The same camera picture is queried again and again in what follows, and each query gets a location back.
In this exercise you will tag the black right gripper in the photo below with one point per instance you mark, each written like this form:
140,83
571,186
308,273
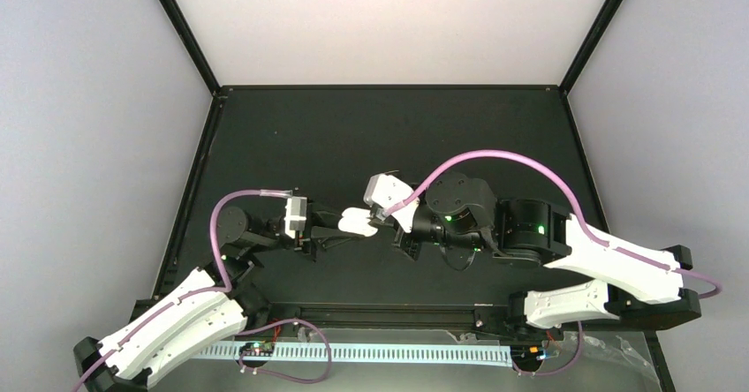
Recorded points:
408,247

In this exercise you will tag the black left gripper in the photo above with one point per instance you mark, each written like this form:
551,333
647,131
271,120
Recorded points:
320,219

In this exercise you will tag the white earbud charging case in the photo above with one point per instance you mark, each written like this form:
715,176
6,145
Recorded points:
357,221

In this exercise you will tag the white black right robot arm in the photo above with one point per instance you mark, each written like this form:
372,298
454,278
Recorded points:
634,286

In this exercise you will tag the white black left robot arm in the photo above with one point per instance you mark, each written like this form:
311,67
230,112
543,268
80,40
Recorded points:
217,301

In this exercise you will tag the clear plastic sheet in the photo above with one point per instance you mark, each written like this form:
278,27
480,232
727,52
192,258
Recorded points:
609,361

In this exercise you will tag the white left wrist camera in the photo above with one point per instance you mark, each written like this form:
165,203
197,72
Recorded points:
295,216

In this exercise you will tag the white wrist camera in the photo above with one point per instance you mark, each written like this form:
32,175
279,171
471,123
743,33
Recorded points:
385,191
295,216

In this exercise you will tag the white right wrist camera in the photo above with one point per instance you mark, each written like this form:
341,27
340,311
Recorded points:
385,191

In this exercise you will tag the black front mounting rail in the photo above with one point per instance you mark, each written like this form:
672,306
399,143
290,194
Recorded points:
485,321

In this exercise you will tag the white slotted cable duct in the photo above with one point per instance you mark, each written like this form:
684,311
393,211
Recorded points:
387,353

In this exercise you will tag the black left rear frame post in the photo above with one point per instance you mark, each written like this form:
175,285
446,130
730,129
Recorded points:
190,43

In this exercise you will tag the black frame post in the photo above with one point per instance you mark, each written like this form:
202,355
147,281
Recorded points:
595,33
190,43

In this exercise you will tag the black right rear frame post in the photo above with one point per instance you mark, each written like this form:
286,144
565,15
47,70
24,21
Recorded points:
595,33

